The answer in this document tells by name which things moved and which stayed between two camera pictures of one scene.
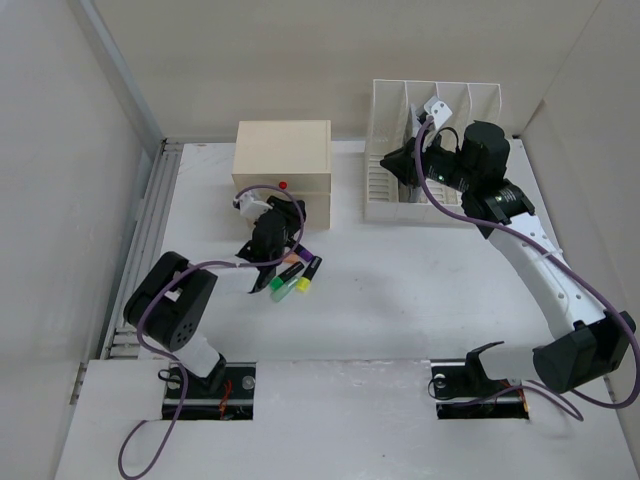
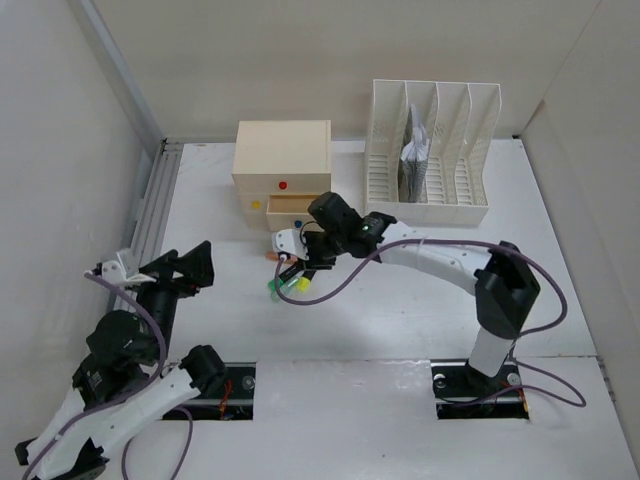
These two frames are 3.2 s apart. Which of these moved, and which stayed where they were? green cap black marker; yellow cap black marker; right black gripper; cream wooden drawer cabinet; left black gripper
Moved: left black gripper; right black gripper
Stayed: yellow cap black marker; green cap black marker; cream wooden drawer cabinet
